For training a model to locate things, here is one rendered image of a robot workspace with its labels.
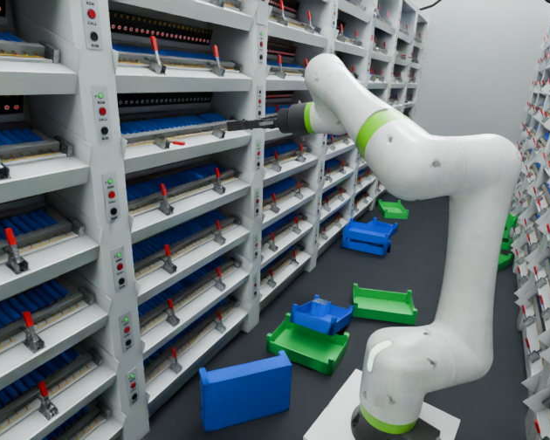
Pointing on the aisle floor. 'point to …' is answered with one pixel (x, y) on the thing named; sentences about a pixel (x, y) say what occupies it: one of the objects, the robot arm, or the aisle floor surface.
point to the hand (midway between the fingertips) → (237, 125)
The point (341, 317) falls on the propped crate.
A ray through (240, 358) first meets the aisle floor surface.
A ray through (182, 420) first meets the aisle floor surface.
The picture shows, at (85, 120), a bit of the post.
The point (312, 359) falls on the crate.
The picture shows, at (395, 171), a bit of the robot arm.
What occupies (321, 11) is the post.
